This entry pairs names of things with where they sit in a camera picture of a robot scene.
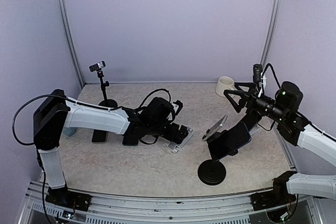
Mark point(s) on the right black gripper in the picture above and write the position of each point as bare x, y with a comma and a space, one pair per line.
244, 96

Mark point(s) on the white folding phone stand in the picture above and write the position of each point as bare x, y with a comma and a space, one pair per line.
173, 147

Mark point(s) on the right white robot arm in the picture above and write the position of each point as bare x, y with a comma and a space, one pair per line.
321, 148

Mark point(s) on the blue-edged black smartphone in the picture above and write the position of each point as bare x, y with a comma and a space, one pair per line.
229, 141

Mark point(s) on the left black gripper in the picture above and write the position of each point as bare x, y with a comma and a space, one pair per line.
180, 136

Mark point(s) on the front aluminium rail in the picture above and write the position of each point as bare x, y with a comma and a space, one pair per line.
231, 208

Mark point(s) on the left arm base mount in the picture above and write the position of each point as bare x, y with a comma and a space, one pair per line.
73, 200

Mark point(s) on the aluminium frame post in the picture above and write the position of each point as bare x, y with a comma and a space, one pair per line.
270, 32
70, 43

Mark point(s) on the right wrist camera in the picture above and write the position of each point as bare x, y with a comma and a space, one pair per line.
259, 78

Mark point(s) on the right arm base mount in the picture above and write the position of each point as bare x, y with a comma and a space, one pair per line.
270, 199

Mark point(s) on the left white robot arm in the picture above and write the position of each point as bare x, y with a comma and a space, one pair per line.
59, 111

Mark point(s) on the cream ceramic mug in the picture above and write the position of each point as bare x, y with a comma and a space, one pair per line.
224, 83

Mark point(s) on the right aluminium frame post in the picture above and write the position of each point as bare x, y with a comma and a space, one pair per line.
270, 32

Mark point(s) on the left aluminium frame post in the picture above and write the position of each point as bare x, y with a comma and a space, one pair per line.
70, 43

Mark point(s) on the light blue plastic cup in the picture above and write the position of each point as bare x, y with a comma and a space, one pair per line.
69, 132

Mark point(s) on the black round-base phone stand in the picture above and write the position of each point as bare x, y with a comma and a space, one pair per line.
103, 84

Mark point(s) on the black smartphone white back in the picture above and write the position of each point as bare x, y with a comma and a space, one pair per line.
99, 137

